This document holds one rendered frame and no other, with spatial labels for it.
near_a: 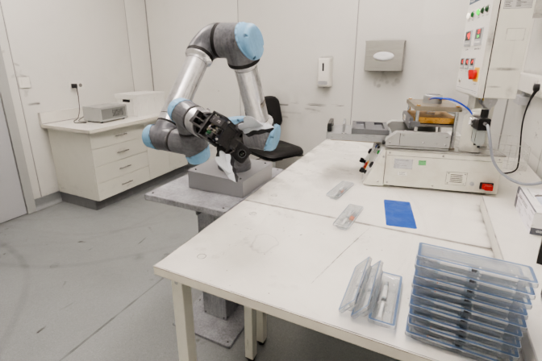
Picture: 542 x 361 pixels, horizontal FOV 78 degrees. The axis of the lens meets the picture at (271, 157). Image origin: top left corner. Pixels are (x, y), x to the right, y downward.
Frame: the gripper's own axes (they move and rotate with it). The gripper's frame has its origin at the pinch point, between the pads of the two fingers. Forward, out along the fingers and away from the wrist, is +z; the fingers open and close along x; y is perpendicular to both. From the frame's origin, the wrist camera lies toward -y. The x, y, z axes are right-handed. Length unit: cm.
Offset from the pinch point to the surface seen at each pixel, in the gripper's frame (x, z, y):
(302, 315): -23.5, 21.1, -19.2
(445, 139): 54, 7, -80
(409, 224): 13, 17, -65
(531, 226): 31, 46, -67
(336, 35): 148, -147, -151
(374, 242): 1, 15, -50
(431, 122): 59, -2, -79
